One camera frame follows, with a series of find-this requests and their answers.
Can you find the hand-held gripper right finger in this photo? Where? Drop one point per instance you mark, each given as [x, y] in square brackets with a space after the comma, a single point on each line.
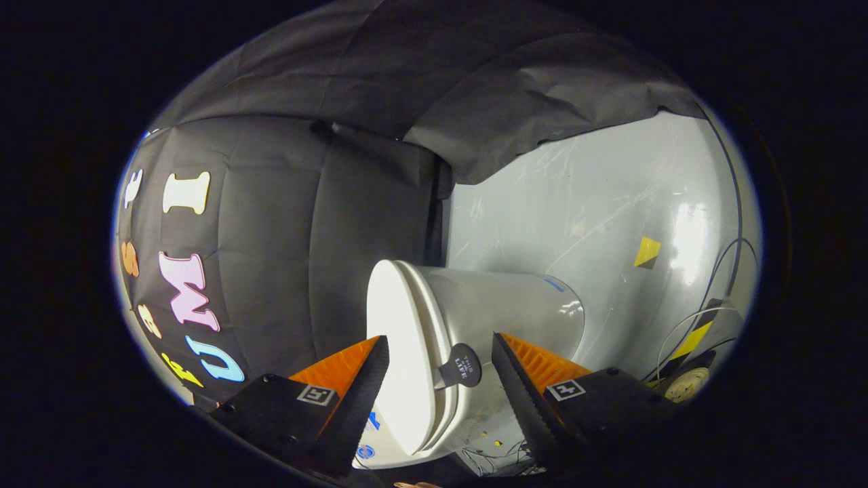
[519, 393]

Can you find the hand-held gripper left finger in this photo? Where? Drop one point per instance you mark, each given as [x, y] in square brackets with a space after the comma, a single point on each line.
[363, 400]

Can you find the white toilet body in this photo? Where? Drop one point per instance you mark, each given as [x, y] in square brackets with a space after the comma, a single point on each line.
[515, 305]

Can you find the yellow black striped strip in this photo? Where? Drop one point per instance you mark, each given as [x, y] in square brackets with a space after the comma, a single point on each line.
[693, 337]

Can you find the yellow black floor tape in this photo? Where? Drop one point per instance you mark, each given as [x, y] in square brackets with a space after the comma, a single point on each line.
[647, 252]

